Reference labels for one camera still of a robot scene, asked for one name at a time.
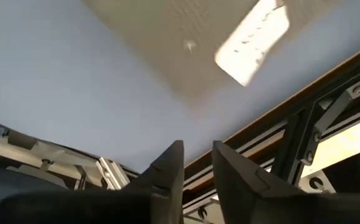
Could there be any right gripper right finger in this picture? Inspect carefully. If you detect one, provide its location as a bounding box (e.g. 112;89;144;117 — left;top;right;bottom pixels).
212;140;360;224

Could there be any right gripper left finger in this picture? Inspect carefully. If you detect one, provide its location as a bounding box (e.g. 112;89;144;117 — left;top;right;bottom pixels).
0;139;185;224

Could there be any grey-brown waffle towel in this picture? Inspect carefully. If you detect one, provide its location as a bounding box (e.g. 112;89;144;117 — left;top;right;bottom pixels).
83;0;339;105

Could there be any silver aluminium extrusion bar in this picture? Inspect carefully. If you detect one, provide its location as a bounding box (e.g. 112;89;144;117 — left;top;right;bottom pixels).
0;127;131;191

